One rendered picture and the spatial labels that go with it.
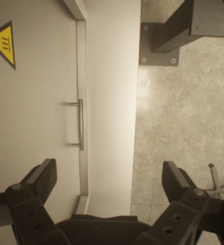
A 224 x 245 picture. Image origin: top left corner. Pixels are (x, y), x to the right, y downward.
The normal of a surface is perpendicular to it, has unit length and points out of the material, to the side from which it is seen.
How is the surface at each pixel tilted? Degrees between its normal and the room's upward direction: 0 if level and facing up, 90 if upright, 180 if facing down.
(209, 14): 0
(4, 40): 90
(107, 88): 0
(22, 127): 90
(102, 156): 0
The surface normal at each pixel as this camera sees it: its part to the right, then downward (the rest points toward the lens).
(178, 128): -0.03, 0.25
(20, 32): 1.00, 0.03
